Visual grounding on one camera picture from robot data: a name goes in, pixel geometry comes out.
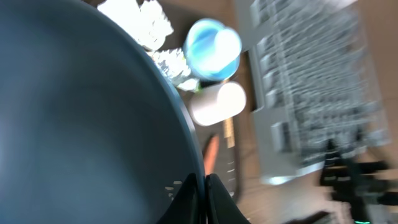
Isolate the light blue cup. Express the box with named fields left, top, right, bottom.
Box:
left=213, top=27, right=242, bottom=72

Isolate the grey dishwasher rack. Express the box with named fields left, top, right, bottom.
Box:
left=235, top=0, right=390, bottom=185

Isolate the white paper napkin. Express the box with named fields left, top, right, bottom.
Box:
left=98, top=0, right=174, bottom=51

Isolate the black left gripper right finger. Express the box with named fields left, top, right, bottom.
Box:
left=206, top=174, right=250, bottom=224

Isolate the yellow silver snack wrapper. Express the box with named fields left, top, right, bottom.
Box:
left=147, top=48, right=200, bottom=92

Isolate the dark blue plate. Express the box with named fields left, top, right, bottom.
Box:
left=1, top=1, right=206, bottom=223

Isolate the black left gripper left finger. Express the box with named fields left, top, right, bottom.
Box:
left=157, top=174, right=200, bottom=224

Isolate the orange carrot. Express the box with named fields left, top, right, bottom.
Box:
left=203, top=134, right=220, bottom=175

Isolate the light blue bowl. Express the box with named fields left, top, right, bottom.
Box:
left=183, top=18, right=242, bottom=82

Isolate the white cup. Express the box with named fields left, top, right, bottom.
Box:
left=188, top=82, right=246, bottom=126

